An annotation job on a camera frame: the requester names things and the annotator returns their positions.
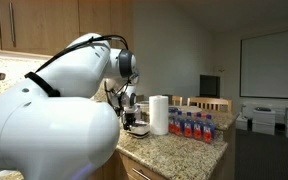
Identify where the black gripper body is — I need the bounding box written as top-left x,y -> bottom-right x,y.
121,107 -> 137,130

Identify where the white rectangular container bowl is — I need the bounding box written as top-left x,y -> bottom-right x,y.
128,121 -> 150,138

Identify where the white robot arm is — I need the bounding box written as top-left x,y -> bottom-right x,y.
0,33 -> 136,180

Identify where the white paper towel roll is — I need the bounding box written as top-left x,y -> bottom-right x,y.
149,95 -> 168,135

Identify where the red label bottle pack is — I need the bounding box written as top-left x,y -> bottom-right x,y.
168,107 -> 215,144

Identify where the wooden dining chair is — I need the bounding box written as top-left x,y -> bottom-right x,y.
186,97 -> 233,112

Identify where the black monitor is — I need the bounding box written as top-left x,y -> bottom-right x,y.
200,75 -> 220,98

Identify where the wooden upper cabinet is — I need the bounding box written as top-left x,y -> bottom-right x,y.
0,0 -> 134,55

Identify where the white projector screen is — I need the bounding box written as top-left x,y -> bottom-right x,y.
240,31 -> 288,99

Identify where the silver drawer handle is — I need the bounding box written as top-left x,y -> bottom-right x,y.
132,168 -> 151,180

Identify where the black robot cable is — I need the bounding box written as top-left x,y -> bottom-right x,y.
33,34 -> 130,74

